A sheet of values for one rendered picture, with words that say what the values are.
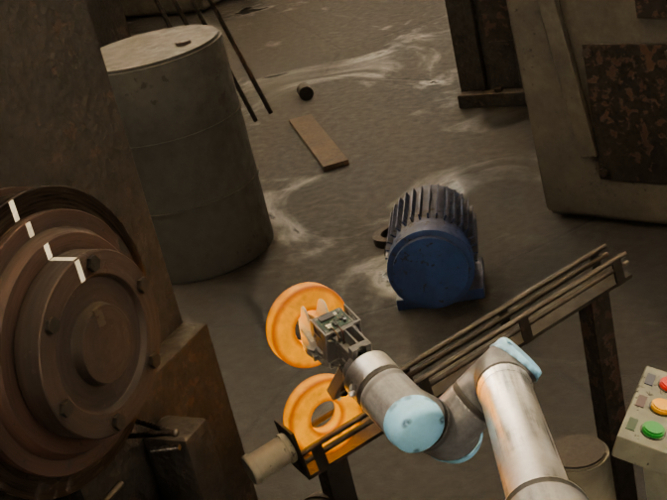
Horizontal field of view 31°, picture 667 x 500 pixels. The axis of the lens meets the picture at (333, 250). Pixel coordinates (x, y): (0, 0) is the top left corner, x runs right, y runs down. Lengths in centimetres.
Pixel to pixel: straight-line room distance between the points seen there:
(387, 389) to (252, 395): 196
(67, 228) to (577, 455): 107
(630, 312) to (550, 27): 104
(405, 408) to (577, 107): 256
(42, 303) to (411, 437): 61
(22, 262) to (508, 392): 73
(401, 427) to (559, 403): 164
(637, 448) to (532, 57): 237
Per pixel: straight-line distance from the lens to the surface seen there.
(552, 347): 377
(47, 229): 182
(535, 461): 162
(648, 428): 226
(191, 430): 217
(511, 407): 179
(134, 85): 450
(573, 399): 351
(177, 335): 234
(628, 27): 416
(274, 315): 213
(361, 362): 197
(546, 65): 436
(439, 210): 405
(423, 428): 192
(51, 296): 173
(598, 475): 236
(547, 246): 441
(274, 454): 225
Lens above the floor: 187
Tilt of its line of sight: 23 degrees down
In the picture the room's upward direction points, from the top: 13 degrees counter-clockwise
